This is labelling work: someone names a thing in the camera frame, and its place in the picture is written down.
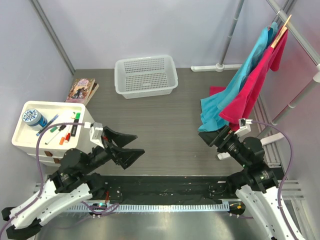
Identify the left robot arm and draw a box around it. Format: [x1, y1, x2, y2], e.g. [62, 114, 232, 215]
[1, 122, 145, 240]

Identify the grey clothes rack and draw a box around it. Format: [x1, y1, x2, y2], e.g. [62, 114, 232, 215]
[190, 0, 320, 161]

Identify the blue t shirt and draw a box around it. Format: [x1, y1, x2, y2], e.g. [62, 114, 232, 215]
[198, 22, 278, 132]

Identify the illustrated book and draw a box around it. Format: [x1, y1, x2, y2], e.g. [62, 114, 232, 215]
[65, 78, 99, 106]

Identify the black green marker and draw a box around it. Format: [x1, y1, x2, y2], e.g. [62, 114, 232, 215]
[70, 112, 81, 137]

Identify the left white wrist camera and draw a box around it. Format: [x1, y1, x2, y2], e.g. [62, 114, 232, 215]
[84, 121, 104, 148]

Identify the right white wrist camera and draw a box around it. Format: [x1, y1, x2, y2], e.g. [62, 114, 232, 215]
[235, 118, 253, 137]

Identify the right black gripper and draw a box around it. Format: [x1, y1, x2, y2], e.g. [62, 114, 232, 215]
[198, 123, 249, 167]

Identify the blue pen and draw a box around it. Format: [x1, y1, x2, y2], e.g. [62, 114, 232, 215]
[36, 114, 59, 137]

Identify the white slotted cable duct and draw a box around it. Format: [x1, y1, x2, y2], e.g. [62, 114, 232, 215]
[44, 202, 230, 213]

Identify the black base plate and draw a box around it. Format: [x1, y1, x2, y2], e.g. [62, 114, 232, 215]
[92, 175, 246, 206]

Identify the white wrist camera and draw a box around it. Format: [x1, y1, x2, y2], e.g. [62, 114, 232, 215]
[235, 118, 253, 137]
[84, 121, 104, 148]

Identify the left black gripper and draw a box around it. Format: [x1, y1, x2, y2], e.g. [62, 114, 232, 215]
[81, 126, 146, 175]

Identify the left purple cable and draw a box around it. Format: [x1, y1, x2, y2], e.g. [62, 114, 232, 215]
[0, 121, 121, 233]

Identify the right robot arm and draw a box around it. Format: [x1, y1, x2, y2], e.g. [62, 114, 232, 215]
[199, 125, 304, 240]

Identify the black cap marker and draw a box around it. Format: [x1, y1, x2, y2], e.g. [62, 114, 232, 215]
[45, 124, 66, 145]

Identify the wooden hanger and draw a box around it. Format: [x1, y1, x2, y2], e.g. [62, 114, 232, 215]
[270, 14, 292, 49]

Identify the white drawer organizer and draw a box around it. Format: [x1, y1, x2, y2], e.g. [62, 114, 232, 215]
[11, 101, 95, 167]

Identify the pink t shirt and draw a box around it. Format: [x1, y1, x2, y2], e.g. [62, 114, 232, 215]
[210, 29, 288, 131]

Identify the red marker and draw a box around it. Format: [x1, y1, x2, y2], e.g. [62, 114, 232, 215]
[64, 133, 71, 143]

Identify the green cap marker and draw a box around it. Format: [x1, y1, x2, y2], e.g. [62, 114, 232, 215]
[50, 126, 59, 133]

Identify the white plastic basket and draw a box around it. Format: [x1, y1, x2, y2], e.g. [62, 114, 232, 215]
[114, 55, 179, 99]

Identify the orange marker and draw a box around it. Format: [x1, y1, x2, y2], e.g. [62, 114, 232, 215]
[59, 136, 68, 145]

